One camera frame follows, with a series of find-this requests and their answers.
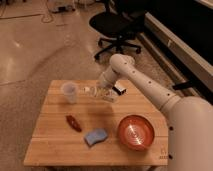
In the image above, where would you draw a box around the grey wall ledge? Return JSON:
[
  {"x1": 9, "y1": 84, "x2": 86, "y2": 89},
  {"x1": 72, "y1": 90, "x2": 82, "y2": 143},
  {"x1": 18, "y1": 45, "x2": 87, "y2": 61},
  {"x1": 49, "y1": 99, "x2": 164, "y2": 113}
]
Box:
[{"x1": 139, "y1": 12, "x2": 213, "y2": 107}]

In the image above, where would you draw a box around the translucent plastic cup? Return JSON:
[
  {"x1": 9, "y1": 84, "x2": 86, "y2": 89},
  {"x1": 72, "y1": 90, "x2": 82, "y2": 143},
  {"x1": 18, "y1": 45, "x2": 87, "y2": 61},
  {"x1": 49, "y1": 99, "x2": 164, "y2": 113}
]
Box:
[{"x1": 60, "y1": 82, "x2": 78, "y2": 104}]

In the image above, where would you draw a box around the wooden table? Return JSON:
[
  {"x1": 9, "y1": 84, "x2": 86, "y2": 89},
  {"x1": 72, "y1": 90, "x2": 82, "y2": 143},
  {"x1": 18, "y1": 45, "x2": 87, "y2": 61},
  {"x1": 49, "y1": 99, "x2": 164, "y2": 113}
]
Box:
[{"x1": 24, "y1": 80, "x2": 168, "y2": 166}]

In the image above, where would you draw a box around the black office chair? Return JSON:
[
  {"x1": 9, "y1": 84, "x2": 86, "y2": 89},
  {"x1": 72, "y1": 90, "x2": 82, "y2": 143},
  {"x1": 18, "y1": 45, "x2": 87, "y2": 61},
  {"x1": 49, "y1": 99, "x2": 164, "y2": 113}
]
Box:
[{"x1": 89, "y1": 0, "x2": 149, "y2": 61}]

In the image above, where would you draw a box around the orange bowl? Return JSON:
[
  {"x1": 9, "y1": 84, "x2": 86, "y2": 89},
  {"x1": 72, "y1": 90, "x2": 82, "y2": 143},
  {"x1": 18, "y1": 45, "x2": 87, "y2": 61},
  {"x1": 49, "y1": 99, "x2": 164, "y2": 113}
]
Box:
[{"x1": 117, "y1": 115, "x2": 155, "y2": 151}]

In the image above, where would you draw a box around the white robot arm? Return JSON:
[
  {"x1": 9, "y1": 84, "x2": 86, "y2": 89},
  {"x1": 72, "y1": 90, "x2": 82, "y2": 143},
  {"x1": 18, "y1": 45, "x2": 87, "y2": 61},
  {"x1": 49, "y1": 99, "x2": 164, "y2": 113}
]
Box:
[{"x1": 97, "y1": 54, "x2": 213, "y2": 171}]

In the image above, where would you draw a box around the floor cable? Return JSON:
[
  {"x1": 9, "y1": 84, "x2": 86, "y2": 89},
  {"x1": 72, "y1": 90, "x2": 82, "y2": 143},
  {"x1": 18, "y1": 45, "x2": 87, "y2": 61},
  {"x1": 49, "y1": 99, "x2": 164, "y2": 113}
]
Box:
[{"x1": 0, "y1": 0, "x2": 78, "y2": 24}]

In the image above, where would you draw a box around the blue sponge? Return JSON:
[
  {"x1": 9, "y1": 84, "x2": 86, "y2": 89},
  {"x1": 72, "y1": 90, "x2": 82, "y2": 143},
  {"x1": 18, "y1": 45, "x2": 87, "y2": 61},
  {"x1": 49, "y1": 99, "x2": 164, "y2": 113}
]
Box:
[{"x1": 84, "y1": 128, "x2": 108, "y2": 146}]

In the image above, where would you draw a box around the clear plastic bottle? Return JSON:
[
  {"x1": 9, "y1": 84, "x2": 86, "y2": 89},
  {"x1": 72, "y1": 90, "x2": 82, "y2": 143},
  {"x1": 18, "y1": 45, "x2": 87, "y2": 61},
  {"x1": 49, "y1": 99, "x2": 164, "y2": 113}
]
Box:
[{"x1": 83, "y1": 86, "x2": 118, "y2": 102}]

